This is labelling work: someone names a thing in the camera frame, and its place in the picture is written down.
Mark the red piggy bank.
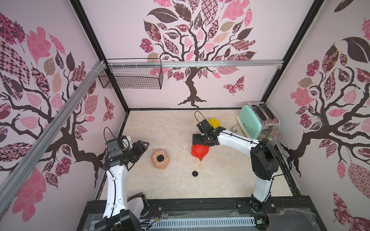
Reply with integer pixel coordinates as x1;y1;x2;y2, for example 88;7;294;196
191;144;210;161

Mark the peach piggy bank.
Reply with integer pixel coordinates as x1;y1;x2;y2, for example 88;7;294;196
151;150;169;169

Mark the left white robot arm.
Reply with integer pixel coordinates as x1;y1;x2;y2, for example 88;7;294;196
94;136;150;231

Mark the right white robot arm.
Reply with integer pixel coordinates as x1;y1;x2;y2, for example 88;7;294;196
192;124;280;205

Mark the yellow piggy bank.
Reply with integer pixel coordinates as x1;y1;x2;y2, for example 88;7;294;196
208;118;221;130

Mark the mint green toaster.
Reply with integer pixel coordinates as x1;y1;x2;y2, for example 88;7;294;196
237;102;280;140

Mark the glass spice jar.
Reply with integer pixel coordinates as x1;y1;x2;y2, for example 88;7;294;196
268;130;282;145

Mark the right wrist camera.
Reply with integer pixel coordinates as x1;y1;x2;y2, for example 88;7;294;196
197;119;214;136

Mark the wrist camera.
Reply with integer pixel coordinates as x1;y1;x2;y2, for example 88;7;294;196
107;136;132;158
197;119;214;136

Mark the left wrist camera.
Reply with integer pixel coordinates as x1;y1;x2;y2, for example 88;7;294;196
107;136;132;158

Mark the black wire basket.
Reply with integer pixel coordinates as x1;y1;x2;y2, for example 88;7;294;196
98;58;164;90

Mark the white slotted cable duct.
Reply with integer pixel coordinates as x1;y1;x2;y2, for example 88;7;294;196
89;217;257;231

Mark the aluminium rail back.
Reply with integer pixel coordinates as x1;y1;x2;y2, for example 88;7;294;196
161;60;284;68

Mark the aluminium rail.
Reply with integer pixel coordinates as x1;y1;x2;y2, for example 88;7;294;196
1;61;106;213
161;60;284;68

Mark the black base frame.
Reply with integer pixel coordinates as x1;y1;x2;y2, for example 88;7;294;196
76;195;329;231

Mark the aluminium rail left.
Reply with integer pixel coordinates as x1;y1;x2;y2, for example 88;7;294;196
1;61;106;213

